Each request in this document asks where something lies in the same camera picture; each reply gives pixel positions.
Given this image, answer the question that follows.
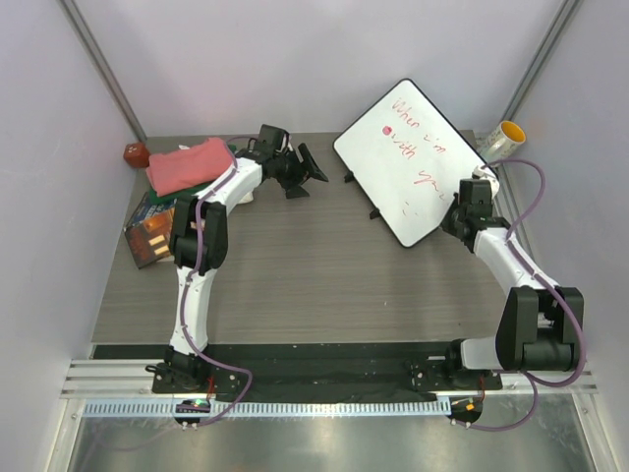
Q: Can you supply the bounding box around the green t shirt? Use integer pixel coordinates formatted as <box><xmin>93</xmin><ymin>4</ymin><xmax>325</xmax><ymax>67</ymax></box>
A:
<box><xmin>148</xmin><ymin>182</ymin><xmax>209</xmax><ymax>205</ymax></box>

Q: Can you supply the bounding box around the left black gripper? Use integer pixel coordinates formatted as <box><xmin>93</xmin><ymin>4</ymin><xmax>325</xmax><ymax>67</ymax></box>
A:
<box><xmin>273</xmin><ymin>144</ymin><xmax>326</xmax><ymax>199</ymax></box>

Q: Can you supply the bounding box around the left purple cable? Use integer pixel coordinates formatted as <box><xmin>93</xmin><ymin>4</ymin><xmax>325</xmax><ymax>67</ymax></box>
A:
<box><xmin>177</xmin><ymin>135</ymin><xmax>255</xmax><ymax>427</ymax></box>

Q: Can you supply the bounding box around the purple cable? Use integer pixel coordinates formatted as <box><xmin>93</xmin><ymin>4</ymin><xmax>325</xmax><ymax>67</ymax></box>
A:
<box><xmin>466</xmin><ymin>157</ymin><xmax>589</xmax><ymax>432</ymax></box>
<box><xmin>177</xmin><ymin>135</ymin><xmax>255</xmax><ymax>427</ymax></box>

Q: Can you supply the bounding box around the blue paperback book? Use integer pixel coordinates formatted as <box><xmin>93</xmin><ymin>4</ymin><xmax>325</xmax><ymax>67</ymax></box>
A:
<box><xmin>126</xmin><ymin>193</ymin><xmax>176</xmax><ymax>227</ymax></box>

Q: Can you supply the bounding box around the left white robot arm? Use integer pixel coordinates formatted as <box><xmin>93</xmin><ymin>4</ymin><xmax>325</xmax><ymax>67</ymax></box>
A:
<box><xmin>153</xmin><ymin>143</ymin><xmax>328</xmax><ymax>393</ymax></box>

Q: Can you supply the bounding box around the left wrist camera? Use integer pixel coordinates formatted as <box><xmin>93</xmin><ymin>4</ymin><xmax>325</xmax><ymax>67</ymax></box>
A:
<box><xmin>254</xmin><ymin>124</ymin><xmax>290</xmax><ymax>153</ymax></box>

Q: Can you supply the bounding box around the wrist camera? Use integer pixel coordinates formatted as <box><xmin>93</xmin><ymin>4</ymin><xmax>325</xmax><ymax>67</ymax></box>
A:
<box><xmin>458</xmin><ymin>178</ymin><xmax>493</xmax><ymax>217</ymax></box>
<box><xmin>254</xmin><ymin>124</ymin><xmax>290</xmax><ymax>153</ymax></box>

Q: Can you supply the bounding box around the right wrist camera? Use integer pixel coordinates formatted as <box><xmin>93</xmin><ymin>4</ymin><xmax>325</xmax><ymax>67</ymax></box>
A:
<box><xmin>458</xmin><ymin>178</ymin><xmax>493</xmax><ymax>217</ymax></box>

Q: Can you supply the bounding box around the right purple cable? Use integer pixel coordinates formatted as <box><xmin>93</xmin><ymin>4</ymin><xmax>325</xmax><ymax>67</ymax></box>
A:
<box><xmin>466</xmin><ymin>157</ymin><xmax>589</xmax><ymax>432</ymax></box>

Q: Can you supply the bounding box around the perforated metal rail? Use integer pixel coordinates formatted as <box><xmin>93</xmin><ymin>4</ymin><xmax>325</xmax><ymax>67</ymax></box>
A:
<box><xmin>83</xmin><ymin>397</ymin><xmax>451</xmax><ymax>419</ymax></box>

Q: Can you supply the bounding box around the white dry-erase board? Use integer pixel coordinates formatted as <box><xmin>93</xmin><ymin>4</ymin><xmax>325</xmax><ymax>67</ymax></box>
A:
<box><xmin>333</xmin><ymin>79</ymin><xmax>496</xmax><ymax>248</ymax></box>

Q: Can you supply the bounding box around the red brown cube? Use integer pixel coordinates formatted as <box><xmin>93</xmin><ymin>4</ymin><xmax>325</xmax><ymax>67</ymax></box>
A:
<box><xmin>123</xmin><ymin>143</ymin><xmax>150</xmax><ymax>169</ymax></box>

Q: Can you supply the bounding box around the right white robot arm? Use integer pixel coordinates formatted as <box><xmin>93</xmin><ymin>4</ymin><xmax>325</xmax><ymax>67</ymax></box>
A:
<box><xmin>441</xmin><ymin>194</ymin><xmax>586</xmax><ymax>388</ymax></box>

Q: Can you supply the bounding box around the white t shirt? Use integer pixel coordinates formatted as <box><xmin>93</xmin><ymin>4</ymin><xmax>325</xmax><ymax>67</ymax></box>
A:
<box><xmin>179</xmin><ymin>145</ymin><xmax>254</xmax><ymax>205</ymax></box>

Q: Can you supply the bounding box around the pink t shirt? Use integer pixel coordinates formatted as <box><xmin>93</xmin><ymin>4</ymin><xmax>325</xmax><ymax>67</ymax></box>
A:
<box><xmin>146</xmin><ymin>138</ymin><xmax>233</xmax><ymax>197</ymax></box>

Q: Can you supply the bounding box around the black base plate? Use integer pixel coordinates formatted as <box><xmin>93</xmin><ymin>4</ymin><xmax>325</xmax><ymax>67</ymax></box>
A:
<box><xmin>145</xmin><ymin>354</ymin><xmax>502</xmax><ymax>402</ymax></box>

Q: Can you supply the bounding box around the dark brown paperback book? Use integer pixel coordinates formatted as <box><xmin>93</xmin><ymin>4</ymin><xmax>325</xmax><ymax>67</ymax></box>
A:
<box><xmin>124</xmin><ymin>208</ymin><xmax>174</xmax><ymax>269</ymax></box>

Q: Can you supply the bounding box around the yellow white paper cup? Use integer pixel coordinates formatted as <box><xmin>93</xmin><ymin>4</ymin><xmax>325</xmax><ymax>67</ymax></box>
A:
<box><xmin>478</xmin><ymin>120</ymin><xmax>527</xmax><ymax>161</ymax></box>

